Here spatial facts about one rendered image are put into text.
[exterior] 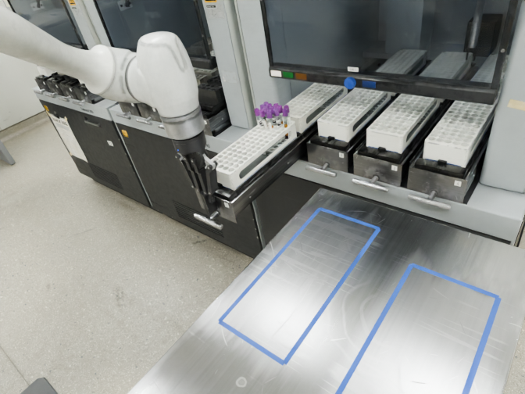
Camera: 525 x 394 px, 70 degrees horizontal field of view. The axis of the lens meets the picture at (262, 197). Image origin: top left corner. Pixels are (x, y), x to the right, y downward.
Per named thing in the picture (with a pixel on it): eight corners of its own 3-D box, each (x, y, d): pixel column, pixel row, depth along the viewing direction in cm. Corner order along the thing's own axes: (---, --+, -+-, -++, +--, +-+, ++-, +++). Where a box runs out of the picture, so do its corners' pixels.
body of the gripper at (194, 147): (211, 127, 84) (220, 162, 90) (186, 121, 89) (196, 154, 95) (187, 143, 80) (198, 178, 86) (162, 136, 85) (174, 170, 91)
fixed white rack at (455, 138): (458, 111, 111) (461, 91, 107) (496, 116, 105) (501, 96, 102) (421, 162, 95) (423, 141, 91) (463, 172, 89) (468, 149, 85)
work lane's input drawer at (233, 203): (325, 105, 144) (323, 83, 138) (358, 111, 136) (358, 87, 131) (190, 217, 103) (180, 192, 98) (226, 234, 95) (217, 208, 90)
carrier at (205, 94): (223, 104, 139) (219, 88, 136) (219, 106, 138) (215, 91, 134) (201, 100, 146) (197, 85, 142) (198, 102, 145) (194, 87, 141)
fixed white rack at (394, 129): (407, 104, 120) (408, 85, 116) (439, 109, 114) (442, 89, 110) (365, 149, 103) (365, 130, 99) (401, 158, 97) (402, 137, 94)
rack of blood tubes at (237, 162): (272, 134, 119) (269, 116, 115) (298, 139, 113) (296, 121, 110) (208, 184, 102) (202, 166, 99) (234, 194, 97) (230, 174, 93)
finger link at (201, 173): (201, 150, 89) (205, 151, 88) (212, 188, 96) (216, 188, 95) (188, 158, 87) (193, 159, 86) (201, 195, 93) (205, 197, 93)
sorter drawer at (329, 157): (398, 77, 153) (398, 55, 148) (432, 80, 145) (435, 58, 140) (300, 170, 112) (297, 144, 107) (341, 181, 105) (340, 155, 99)
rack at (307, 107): (323, 93, 137) (323, 77, 133) (348, 96, 131) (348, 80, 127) (276, 130, 120) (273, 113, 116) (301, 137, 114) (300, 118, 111)
